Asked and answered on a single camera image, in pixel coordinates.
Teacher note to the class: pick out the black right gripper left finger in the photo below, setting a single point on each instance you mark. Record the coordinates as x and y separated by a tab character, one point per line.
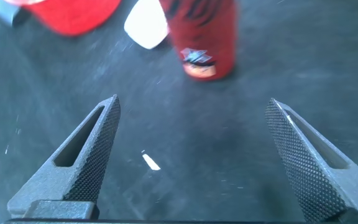
57	189

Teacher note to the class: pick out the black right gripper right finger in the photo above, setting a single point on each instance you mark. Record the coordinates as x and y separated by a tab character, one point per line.
328	193

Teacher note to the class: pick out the red pot black interior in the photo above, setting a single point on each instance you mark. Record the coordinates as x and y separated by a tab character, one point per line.
73	15

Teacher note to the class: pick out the red soda can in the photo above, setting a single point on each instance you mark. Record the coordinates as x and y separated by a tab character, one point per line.
204	34

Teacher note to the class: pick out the small white paper scrap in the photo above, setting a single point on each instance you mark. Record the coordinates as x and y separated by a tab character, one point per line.
151	161

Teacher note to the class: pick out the black tablecloth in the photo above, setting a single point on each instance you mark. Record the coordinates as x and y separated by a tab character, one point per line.
197	140

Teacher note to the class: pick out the white slim bottle black cap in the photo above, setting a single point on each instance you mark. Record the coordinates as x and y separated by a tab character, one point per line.
146	25

